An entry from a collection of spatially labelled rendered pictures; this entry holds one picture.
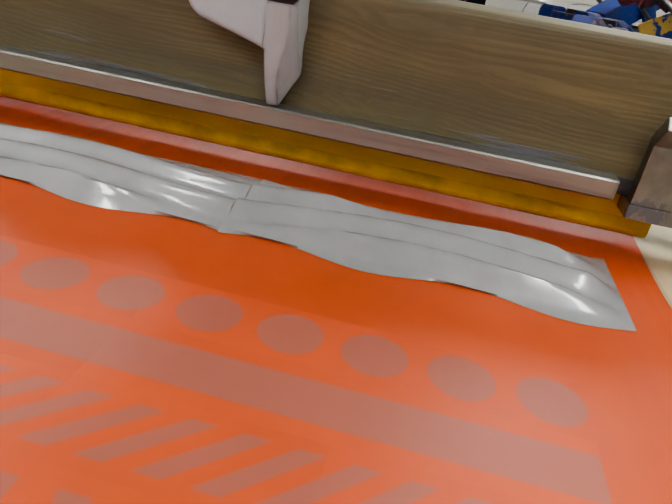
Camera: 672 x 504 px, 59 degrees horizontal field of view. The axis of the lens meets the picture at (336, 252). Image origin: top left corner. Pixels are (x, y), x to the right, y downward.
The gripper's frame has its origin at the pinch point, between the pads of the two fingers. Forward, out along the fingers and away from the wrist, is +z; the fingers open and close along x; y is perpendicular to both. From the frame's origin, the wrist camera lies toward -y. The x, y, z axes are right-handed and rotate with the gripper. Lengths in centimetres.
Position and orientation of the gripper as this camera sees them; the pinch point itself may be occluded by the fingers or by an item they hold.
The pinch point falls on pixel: (300, 76)
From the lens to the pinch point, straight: 34.1
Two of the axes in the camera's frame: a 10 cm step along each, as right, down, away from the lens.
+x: -2.1, 4.1, -8.9
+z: -1.5, 8.8, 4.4
